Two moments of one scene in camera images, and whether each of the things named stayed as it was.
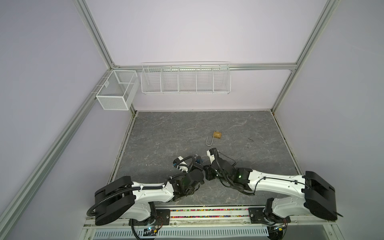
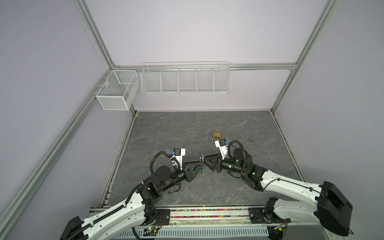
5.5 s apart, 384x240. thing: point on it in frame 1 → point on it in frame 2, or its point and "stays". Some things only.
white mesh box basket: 118,89 stays
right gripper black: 208,171 → 218,162
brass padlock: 215,134 stays
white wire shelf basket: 188,77 stays
